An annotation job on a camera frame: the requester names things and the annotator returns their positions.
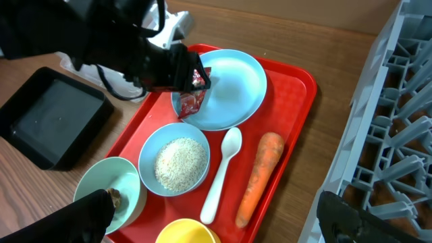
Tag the mint green bowl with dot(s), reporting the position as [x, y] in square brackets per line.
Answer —
[120, 174]

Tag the brown mushroom piece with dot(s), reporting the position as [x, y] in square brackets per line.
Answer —
[115, 197]

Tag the orange carrot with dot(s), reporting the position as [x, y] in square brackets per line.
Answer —
[268, 154]

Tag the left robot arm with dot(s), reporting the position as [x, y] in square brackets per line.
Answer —
[37, 27]

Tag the grey dishwasher rack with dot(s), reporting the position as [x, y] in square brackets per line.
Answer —
[385, 150]

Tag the white rice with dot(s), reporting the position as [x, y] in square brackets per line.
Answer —
[180, 164]

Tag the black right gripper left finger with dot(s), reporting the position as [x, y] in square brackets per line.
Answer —
[84, 221]

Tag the light blue plate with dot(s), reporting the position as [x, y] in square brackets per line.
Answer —
[238, 87]

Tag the clear plastic bin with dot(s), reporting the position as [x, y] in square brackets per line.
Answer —
[111, 80]

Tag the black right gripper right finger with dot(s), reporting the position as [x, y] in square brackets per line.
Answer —
[340, 223]

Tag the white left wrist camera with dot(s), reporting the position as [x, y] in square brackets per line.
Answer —
[177, 26]

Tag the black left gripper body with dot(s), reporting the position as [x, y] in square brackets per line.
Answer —
[125, 49]

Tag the yellow plastic cup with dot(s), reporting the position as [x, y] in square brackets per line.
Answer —
[187, 231]

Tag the red plastic tray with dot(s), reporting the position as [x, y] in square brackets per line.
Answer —
[290, 94]

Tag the white plastic spoon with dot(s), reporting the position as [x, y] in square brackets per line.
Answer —
[230, 147]

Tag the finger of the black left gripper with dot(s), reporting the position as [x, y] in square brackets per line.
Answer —
[200, 79]

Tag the black square bin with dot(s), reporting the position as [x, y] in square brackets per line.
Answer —
[52, 119]

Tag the light blue rice bowl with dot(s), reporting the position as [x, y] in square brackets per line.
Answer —
[153, 145]

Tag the red snack wrapper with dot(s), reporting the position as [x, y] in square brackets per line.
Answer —
[190, 102]

